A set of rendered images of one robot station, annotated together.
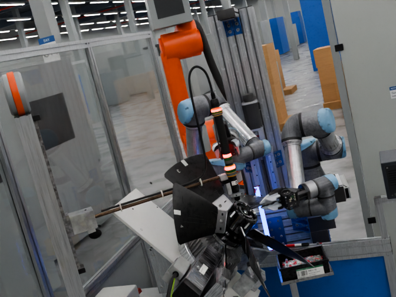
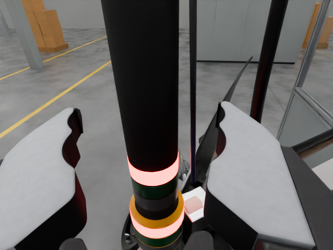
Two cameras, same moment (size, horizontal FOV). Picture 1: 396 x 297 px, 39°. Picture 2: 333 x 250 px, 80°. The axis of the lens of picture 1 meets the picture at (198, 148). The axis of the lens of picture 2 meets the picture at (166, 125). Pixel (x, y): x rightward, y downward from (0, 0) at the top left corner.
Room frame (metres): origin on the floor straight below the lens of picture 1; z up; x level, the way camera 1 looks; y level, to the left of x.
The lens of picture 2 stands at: (2.30, -0.12, 1.53)
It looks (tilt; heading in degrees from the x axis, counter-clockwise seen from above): 33 degrees down; 169
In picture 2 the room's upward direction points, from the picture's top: 2 degrees counter-clockwise
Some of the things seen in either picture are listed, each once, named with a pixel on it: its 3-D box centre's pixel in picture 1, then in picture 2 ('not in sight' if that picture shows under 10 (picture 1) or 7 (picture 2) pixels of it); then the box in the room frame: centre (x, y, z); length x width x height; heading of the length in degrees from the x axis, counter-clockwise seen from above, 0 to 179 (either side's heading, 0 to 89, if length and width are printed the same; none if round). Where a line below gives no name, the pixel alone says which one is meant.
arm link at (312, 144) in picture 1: (307, 151); not in sight; (2.89, -0.57, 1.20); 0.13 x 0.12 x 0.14; 70
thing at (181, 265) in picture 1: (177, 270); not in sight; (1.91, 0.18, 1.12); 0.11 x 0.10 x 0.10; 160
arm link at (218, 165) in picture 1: (216, 170); not in sight; (2.98, -0.07, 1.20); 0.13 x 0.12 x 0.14; 114
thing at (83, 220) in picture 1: (81, 220); not in sight; (2.03, 0.50, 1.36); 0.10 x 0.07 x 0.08; 105
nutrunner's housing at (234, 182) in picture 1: (225, 147); not in sight; (2.20, -0.11, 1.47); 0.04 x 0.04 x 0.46
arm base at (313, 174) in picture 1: (310, 172); not in sight; (2.90, -0.56, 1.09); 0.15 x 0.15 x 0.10
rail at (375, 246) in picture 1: (293, 255); not in sight; (2.50, -0.32, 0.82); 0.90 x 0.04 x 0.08; 70
